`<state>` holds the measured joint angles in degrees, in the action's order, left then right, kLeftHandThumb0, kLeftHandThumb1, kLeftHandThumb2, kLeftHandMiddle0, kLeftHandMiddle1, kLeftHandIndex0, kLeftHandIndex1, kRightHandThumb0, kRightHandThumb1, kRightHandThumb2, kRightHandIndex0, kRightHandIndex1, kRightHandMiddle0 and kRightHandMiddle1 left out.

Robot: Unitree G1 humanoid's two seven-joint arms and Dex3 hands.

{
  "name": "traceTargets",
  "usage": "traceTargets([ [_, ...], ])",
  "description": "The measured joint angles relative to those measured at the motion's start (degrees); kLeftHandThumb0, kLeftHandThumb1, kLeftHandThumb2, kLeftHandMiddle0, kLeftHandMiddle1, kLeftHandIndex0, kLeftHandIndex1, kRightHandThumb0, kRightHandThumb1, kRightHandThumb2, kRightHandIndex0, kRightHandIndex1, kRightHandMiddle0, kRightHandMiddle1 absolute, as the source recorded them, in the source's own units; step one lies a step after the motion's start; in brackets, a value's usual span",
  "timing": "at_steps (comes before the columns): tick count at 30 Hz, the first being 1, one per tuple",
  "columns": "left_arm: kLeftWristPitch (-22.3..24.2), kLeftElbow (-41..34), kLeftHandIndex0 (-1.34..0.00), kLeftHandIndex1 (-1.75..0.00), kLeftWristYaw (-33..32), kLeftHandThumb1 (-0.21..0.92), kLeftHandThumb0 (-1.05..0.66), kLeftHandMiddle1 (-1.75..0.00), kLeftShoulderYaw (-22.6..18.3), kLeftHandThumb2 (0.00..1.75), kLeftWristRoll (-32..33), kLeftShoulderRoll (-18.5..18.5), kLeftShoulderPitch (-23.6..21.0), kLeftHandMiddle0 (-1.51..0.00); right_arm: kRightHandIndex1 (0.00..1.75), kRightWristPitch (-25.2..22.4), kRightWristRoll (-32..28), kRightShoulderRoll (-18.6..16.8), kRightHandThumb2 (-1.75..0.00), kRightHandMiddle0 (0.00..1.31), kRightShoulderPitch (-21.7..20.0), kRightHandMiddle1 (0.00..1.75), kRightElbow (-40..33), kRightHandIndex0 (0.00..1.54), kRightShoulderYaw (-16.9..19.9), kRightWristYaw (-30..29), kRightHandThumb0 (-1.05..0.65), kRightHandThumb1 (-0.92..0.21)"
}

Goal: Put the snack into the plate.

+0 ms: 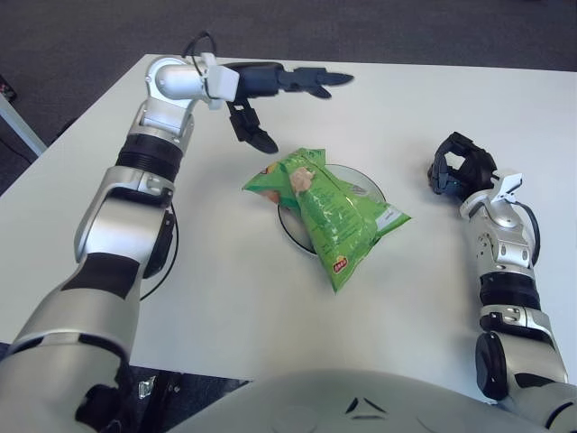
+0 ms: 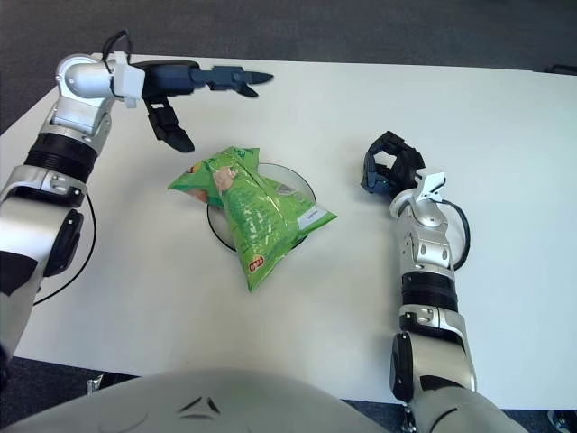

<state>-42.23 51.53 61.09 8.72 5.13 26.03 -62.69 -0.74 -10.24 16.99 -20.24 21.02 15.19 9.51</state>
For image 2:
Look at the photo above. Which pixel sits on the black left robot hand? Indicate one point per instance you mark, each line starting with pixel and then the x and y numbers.
pixel 171 79

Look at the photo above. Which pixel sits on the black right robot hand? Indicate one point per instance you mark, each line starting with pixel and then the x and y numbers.
pixel 405 164

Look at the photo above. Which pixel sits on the green snack bag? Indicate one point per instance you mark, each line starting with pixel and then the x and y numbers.
pixel 243 207

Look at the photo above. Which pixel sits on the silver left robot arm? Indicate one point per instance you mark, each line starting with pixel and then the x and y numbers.
pixel 67 122

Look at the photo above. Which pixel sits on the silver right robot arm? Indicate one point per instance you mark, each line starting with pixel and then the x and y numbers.
pixel 428 243

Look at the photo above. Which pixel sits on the white plate with black rim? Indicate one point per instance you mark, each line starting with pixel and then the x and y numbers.
pixel 288 178

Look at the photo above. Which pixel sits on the grey robot torso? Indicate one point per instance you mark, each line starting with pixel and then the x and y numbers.
pixel 248 401

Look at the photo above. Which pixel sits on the black caster wheel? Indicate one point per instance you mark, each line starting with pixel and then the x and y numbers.
pixel 563 419

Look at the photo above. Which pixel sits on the metal table bracket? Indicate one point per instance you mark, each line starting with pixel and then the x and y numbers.
pixel 95 384
pixel 409 415

